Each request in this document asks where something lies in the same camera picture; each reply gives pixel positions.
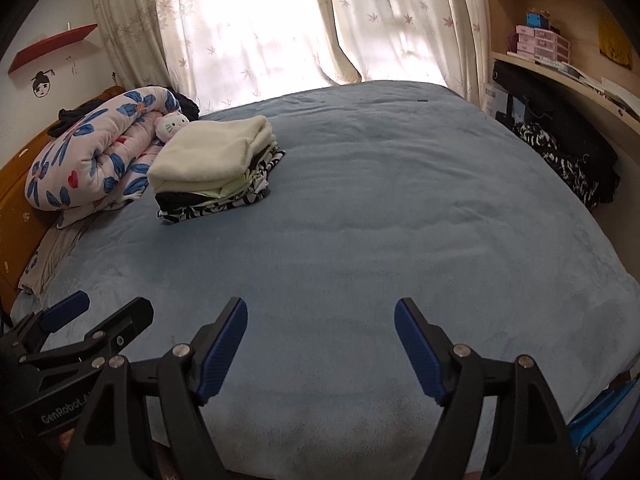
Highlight cream knit cardigan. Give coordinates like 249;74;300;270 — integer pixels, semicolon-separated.
146;116;276;193

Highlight black clothes pile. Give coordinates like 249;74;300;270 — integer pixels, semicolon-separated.
46;90;202;139

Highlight black white patterned clothing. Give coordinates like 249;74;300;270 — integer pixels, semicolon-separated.
512;122;620;210

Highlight orange wooden headboard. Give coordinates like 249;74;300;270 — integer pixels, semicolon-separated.
0;84;126;311

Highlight black white patterned folded garment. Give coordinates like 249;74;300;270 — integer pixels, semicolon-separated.
155;143;286;224

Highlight floral rolled quilt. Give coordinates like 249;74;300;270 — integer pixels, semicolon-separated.
25;87;180;229

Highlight green folded garment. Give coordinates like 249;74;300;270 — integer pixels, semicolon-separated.
195;169;268;202

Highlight hello kitty plush toy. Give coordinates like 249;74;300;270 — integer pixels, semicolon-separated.
154;112;189;144

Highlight blue bed blanket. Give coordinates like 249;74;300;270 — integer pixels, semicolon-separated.
12;81;639;479

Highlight white floral curtain left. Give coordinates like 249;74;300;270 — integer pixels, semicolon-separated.
92;0;361;112

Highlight white floral curtain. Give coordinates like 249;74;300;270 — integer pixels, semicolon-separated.
92;0;361;112
331;0;488;104

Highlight wooden shelf unit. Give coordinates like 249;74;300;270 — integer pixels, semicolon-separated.
485;0;639;275

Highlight pink storage boxes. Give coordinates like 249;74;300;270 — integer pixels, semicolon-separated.
515;25;572;63

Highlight white floral curtain right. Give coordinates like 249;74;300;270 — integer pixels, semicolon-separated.
331;0;488;104

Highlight cartoon face wall sticker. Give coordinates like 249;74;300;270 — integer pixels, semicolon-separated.
32;70;55;99

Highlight red wall shelf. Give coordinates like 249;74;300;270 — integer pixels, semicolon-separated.
8;23;98;74

